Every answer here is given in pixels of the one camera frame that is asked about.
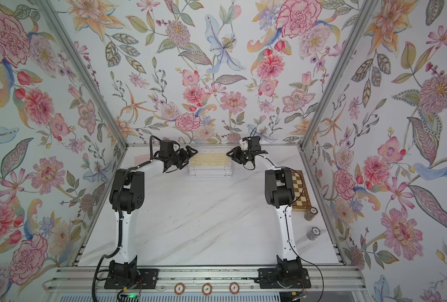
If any right orange ring marker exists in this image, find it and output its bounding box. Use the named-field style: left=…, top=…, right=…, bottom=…
left=229, top=282, right=240, bottom=295

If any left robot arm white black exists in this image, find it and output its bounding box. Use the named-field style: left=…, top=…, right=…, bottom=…
left=107, top=138, right=198, bottom=264

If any right black cable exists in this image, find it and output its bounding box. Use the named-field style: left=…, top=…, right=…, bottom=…
left=245, top=127, right=324, bottom=302

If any left orange ring marker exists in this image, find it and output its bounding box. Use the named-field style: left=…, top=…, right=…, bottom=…
left=174, top=283, right=185, bottom=296

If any aluminium front rail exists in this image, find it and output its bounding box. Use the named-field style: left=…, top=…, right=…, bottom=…
left=43, top=266, right=366, bottom=294

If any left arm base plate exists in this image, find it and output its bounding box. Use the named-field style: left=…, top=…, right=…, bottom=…
left=104, top=258, right=159, bottom=290

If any yellow keyboard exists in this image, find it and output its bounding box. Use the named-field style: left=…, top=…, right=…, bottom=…
left=189, top=152, right=232, bottom=169
left=188, top=170, right=233, bottom=174
left=189, top=175, right=232, bottom=179

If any wooden chessboard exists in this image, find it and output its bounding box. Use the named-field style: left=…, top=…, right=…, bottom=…
left=292, top=171, right=312, bottom=212

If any left black cable bundle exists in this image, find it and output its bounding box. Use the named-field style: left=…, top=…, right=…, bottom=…
left=90, top=135, right=164, bottom=302

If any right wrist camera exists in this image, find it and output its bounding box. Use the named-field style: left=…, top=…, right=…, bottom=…
left=239, top=138, right=249, bottom=152

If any white keyboard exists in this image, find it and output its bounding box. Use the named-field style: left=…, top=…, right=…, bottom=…
left=188, top=166, right=232, bottom=171
left=189, top=174, right=233, bottom=178

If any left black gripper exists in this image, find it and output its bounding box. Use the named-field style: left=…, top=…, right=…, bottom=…
left=167, top=145, right=197, bottom=171

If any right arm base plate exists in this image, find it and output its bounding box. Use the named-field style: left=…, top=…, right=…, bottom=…
left=257, top=256, right=312, bottom=289

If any pink keyboard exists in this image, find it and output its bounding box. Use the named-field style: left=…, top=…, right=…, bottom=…
left=133, top=153, right=150, bottom=166
left=189, top=171, right=233, bottom=177

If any brown cylindrical can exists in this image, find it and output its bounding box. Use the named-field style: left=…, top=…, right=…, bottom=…
left=304, top=206, right=319, bottom=221

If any silver patterned can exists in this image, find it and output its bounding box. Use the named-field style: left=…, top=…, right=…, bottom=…
left=306, top=226, right=321, bottom=241

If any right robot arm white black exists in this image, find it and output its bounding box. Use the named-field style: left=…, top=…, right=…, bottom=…
left=227, top=136, right=303, bottom=283

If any orange ring marker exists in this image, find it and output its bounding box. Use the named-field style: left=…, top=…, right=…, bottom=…
left=201, top=283, right=213, bottom=296
left=174, top=283, right=185, bottom=296
left=229, top=282, right=240, bottom=295

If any middle orange ring marker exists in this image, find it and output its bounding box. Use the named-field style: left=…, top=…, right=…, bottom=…
left=201, top=283, right=213, bottom=296

